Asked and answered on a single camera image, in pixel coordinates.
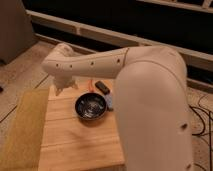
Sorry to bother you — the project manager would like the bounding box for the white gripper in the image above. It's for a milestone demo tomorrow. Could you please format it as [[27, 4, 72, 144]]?
[[53, 76, 78, 96]]

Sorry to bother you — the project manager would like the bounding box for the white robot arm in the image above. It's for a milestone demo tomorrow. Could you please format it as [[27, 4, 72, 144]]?
[[42, 43, 194, 171]]

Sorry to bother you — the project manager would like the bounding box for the orange thin tool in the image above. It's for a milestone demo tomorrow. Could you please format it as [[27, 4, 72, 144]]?
[[88, 79, 94, 92]]

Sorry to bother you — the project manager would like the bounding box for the black round bowl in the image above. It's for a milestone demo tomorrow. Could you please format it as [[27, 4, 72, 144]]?
[[75, 93, 107, 120]]

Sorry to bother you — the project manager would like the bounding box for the black rectangular block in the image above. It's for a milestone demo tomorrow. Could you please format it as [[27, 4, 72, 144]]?
[[95, 81, 110, 95]]

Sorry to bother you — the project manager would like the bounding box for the blue sponge block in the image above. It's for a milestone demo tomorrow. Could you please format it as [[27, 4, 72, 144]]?
[[106, 95, 114, 111]]

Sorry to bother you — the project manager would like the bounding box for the wooden board table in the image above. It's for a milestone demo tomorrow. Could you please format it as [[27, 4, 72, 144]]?
[[38, 80, 126, 171]]

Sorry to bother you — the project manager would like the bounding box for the olive green cloth mat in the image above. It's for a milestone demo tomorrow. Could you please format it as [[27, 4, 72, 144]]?
[[0, 89, 49, 171]]

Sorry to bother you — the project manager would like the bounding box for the grey cabinet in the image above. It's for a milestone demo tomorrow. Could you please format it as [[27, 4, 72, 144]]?
[[0, 0, 37, 64]]

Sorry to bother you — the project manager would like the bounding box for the white window rail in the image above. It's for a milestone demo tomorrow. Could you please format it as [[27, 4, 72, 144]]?
[[25, 9, 213, 91]]

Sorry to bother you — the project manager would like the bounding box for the black floor cable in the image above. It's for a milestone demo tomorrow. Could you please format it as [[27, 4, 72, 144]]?
[[189, 94, 213, 171]]

